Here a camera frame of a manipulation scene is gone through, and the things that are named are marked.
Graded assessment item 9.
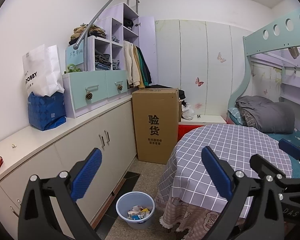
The grey checked tablecloth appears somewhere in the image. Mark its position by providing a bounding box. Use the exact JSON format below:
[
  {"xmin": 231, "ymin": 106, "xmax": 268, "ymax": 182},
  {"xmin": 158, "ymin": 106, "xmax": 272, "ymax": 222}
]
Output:
[{"xmin": 156, "ymin": 124, "xmax": 293, "ymax": 218}]

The white low cabinet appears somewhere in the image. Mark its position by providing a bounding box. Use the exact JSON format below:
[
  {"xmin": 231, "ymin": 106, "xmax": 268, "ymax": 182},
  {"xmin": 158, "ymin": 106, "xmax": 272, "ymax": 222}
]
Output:
[{"xmin": 0, "ymin": 96, "xmax": 138, "ymax": 240}]

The blue plastic bin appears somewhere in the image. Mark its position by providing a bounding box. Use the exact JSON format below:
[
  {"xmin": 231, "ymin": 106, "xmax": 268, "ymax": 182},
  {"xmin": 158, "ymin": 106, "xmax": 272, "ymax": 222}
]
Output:
[{"xmin": 116, "ymin": 191, "xmax": 155, "ymax": 230}]

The blue plastic bag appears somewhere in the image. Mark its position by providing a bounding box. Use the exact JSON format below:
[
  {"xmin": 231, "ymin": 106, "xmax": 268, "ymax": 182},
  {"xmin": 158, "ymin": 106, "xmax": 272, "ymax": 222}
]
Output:
[{"xmin": 27, "ymin": 91, "xmax": 67, "ymax": 131}]

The red storage box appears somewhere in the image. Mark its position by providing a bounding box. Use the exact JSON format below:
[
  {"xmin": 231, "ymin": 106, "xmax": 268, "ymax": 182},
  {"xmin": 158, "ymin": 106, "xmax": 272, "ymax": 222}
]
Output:
[{"xmin": 178, "ymin": 115, "xmax": 227, "ymax": 140}]

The green hanging jacket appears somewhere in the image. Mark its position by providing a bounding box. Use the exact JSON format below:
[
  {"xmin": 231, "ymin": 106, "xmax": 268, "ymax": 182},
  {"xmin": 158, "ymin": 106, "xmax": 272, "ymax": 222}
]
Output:
[{"xmin": 136, "ymin": 46, "xmax": 147, "ymax": 86}]

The cream hanging jacket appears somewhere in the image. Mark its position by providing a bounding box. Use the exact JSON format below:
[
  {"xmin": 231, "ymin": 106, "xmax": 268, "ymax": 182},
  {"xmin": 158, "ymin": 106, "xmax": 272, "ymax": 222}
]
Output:
[{"xmin": 123, "ymin": 41, "xmax": 141, "ymax": 87}]

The white wardrobe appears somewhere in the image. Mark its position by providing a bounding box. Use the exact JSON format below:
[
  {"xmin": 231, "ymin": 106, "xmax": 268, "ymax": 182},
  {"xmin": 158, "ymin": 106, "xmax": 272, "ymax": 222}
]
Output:
[{"xmin": 155, "ymin": 19, "xmax": 246, "ymax": 117}]

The dark clothing heap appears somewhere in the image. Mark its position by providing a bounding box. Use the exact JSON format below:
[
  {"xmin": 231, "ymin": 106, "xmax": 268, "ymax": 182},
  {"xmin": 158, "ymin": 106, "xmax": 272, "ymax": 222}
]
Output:
[{"xmin": 178, "ymin": 89, "xmax": 188, "ymax": 105}]

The black hanging jacket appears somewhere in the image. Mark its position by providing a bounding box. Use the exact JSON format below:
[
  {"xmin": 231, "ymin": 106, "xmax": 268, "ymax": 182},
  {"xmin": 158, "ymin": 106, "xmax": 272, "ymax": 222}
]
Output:
[{"xmin": 137, "ymin": 46, "xmax": 153, "ymax": 84}]

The olive folded clothes pile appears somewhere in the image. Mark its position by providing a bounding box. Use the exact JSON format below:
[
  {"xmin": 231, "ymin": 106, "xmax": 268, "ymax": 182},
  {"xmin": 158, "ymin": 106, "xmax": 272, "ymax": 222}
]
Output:
[{"xmin": 69, "ymin": 24, "xmax": 108, "ymax": 45}]

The grey duvet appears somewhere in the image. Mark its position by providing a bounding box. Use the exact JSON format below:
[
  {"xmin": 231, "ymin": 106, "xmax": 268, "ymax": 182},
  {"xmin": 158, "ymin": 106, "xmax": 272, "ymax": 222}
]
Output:
[{"xmin": 235, "ymin": 95, "xmax": 295, "ymax": 133}]

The white paper bag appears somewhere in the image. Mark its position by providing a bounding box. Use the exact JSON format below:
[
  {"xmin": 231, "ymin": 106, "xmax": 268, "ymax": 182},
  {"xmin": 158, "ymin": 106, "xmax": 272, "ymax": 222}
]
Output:
[{"xmin": 22, "ymin": 44, "xmax": 65, "ymax": 97}]

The blue candy-print bed sheet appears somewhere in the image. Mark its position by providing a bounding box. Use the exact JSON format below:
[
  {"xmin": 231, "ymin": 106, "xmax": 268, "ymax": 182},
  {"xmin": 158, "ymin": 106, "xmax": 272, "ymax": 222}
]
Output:
[{"xmin": 267, "ymin": 127, "xmax": 300, "ymax": 178}]

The purple bed shelf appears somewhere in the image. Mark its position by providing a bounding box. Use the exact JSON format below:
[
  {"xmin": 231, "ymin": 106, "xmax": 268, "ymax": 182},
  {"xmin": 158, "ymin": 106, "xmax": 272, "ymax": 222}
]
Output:
[{"xmin": 281, "ymin": 74, "xmax": 300, "ymax": 103}]

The teal paper sign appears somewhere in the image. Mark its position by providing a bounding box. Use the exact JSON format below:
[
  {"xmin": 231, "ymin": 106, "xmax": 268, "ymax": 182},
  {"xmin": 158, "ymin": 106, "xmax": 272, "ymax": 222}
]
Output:
[{"xmin": 66, "ymin": 41, "xmax": 87, "ymax": 67}]

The tall cardboard box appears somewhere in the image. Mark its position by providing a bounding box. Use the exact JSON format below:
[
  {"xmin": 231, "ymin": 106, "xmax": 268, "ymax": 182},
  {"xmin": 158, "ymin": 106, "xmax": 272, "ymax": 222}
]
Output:
[{"xmin": 132, "ymin": 88, "xmax": 180, "ymax": 165}]

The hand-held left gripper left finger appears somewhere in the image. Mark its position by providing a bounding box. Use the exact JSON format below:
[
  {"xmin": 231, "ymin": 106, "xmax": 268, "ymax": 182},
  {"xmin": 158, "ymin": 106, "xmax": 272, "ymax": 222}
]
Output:
[{"xmin": 17, "ymin": 147, "xmax": 103, "ymax": 240}]

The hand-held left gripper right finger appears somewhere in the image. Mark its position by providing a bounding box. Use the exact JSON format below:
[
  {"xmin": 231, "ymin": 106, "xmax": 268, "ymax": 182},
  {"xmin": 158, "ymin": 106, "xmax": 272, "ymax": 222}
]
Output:
[{"xmin": 189, "ymin": 146, "xmax": 286, "ymax": 240}]

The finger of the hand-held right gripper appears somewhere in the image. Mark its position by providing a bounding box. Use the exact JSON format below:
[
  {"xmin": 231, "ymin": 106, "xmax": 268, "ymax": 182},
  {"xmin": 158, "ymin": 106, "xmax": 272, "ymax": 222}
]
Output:
[
  {"xmin": 278, "ymin": 139, "xmax": 300, "ymax": 165},
  {"xmin": 249, "ymin": 154, "xmax": 287, "ymax": 180}
]

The teal checked pillow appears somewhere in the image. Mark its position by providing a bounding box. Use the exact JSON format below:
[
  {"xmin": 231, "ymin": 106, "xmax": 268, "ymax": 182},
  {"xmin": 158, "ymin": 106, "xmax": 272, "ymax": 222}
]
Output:
[{"xmin": 227, "ymin": 107, "xmax": 247, "ymax": 126}]

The white plastic bag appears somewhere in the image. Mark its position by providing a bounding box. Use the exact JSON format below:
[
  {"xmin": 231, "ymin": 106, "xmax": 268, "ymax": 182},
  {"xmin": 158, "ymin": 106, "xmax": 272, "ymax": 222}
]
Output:
[{"xmin": 181, "ymin": 104, "xmax": 195, "ymax": 121}]

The grey metal handrail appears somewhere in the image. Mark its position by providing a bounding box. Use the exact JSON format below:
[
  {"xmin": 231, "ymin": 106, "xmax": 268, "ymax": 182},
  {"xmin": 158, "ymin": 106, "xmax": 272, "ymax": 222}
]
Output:
[{"xmin": 74, "ymin": 0, "xmax": 140, "ymax": 50}]

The teal bunk bed frame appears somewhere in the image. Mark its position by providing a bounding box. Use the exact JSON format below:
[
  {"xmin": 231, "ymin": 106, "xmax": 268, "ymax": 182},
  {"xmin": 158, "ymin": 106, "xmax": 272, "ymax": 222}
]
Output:
[{"xmin": 227, "ymin": 7, "xmax": 300, "ymax": 110}]

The purple shelf unit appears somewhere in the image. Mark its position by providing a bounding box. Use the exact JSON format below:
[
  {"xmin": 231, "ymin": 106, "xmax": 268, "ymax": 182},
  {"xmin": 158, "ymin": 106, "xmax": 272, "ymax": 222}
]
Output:
[{"xmin": 84, "ymin": 3, "xmax": 158, "ymax": 90}]

